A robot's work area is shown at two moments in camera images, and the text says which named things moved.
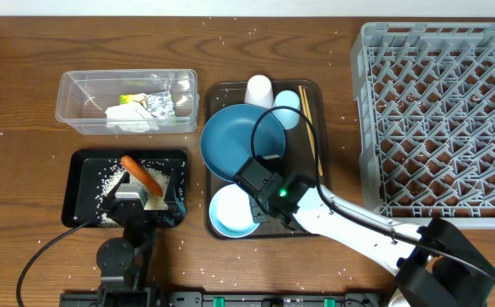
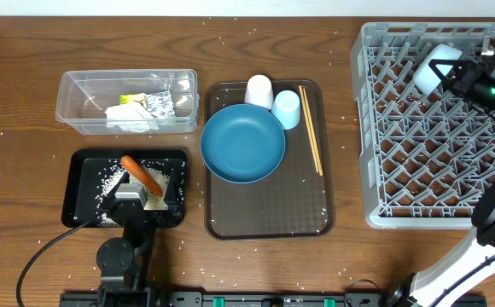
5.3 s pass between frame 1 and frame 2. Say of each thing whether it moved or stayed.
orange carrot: stayed
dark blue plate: stayed
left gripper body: stayed
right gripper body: moved
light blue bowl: moved
